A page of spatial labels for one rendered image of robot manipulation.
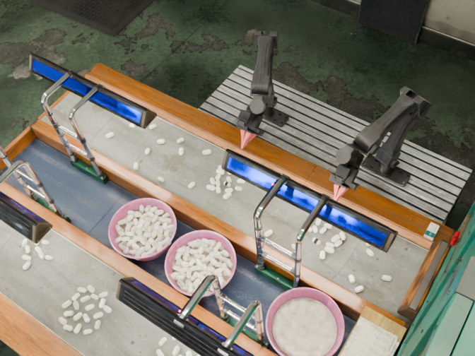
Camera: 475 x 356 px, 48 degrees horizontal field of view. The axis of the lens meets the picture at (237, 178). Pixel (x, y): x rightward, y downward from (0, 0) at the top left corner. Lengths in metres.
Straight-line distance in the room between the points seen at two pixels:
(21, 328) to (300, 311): 0.98
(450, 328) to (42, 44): 3.76
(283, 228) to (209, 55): 1.98
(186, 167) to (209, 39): 1.81
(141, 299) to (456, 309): 0.99
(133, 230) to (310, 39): 2.20
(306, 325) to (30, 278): 1.04
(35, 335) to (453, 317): 1.53
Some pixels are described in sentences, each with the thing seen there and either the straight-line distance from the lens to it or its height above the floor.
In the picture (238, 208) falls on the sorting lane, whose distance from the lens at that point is 2.10.
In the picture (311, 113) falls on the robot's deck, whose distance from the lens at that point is 2.48.
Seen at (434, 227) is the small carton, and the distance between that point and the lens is 2.08.
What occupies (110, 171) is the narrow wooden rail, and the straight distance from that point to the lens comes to 2.28.
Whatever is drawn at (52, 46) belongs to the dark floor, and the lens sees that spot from 4.19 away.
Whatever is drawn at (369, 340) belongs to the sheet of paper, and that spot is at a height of 0.78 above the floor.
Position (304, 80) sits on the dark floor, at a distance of 3.56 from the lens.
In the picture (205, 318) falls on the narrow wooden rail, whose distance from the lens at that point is 1.90.
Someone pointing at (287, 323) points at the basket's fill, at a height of 0.73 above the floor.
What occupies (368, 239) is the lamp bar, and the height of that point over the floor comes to 1.06.
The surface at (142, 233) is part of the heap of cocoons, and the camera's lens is 2.13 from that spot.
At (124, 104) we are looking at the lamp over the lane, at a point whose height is 1.10.
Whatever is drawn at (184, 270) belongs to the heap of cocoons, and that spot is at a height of 0.74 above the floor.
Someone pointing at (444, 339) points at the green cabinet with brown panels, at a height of 1.79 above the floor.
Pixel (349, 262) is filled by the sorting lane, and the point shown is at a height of 0.74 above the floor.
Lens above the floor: 2.54
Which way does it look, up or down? 56 degrees down
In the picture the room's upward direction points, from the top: 7 degrees counter-clockwise
